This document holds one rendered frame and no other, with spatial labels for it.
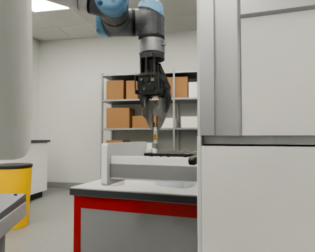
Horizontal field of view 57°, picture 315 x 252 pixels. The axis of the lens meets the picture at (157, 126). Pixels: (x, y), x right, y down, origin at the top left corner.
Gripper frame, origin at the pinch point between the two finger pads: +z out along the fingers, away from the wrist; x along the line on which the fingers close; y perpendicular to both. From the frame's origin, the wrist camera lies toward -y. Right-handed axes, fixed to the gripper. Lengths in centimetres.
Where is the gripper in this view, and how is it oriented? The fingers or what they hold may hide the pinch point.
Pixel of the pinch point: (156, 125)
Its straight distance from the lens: 84.7
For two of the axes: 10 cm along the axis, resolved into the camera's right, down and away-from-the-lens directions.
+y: -3.2, -0.4, -9.5
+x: 9.5, -0.4, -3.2
